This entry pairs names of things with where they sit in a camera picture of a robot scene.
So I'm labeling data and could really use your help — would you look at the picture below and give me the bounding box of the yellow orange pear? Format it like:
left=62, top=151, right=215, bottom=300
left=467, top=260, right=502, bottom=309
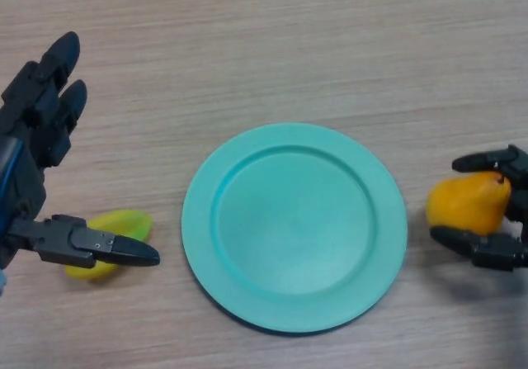
left=426, top=171, right=512, bottom=237

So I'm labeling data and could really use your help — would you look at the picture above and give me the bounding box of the yellow green starfruit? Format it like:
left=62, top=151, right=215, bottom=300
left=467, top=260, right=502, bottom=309
left=64, top=208, right=153, bottom=282

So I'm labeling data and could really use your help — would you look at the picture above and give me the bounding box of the teal round plate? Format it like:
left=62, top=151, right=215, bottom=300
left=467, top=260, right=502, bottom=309
left=181, top=121, right=408, bottom=337

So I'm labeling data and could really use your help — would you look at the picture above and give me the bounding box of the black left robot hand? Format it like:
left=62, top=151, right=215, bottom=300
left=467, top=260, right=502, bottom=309
left=0, top=31, right=161, bottom=270

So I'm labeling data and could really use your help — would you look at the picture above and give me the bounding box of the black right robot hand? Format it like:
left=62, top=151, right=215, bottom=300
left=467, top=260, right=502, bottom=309
left=428, top=144, right=528, bottom=272

